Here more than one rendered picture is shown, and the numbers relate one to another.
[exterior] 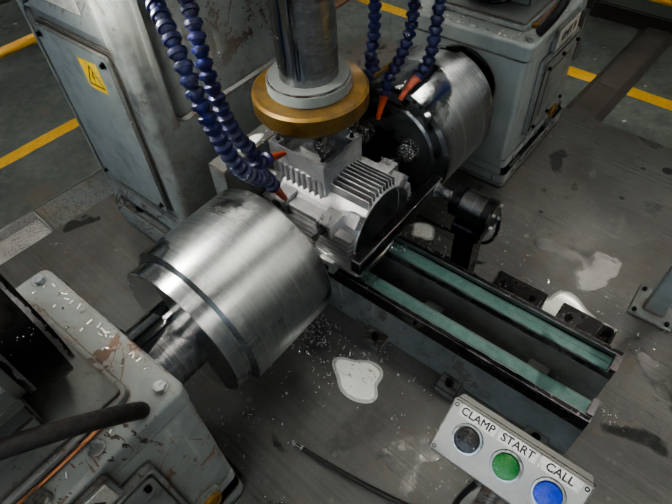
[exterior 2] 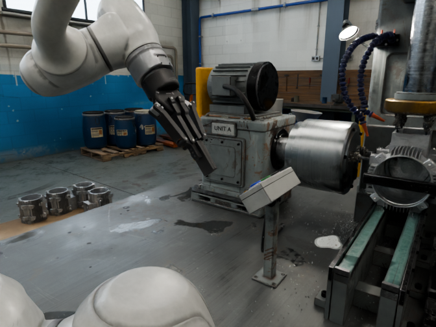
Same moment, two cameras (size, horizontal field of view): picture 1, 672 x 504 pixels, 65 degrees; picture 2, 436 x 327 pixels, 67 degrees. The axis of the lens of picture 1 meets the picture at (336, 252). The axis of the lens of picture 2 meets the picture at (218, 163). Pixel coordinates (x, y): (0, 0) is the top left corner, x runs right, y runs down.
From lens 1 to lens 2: 1.00 m
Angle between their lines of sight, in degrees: 75
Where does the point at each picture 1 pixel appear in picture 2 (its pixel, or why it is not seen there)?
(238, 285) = (309, 129)
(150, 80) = (376, 89)
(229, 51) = not seen: hidden behind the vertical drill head
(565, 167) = not seen: outside the picture
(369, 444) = (292, 245)
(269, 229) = (339, 126)
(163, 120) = (373, 108)
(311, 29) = (412, 62)
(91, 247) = not seen: hidden behind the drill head
